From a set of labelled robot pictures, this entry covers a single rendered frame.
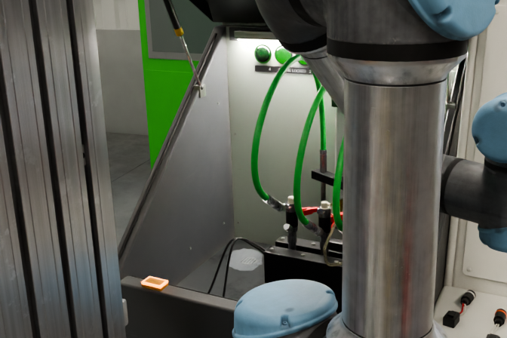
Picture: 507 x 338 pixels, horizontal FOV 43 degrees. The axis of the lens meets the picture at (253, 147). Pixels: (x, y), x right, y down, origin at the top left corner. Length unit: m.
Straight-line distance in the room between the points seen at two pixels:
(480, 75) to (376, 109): 0.84
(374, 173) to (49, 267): 0.28
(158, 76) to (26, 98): 4.01
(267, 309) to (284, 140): 1.08
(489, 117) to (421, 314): 0.26
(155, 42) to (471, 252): 3.40
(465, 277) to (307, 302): 0.71
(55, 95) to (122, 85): 5.77
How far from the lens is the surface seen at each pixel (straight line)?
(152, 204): 1.55
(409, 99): 0.53
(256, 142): 1.28
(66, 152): 0.56
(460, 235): 1.38
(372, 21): 0.51
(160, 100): 4.55
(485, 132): 0.78
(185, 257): 1.72
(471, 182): 0.83
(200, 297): 1.40
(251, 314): 0.72
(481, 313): 1.32
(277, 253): 1.49
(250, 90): 1.77
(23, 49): 0.52
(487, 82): 1.35
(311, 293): 0.75
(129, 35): 6.18
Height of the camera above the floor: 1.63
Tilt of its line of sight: 17 degrees down
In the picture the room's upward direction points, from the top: 2 degrees counter-clockwise
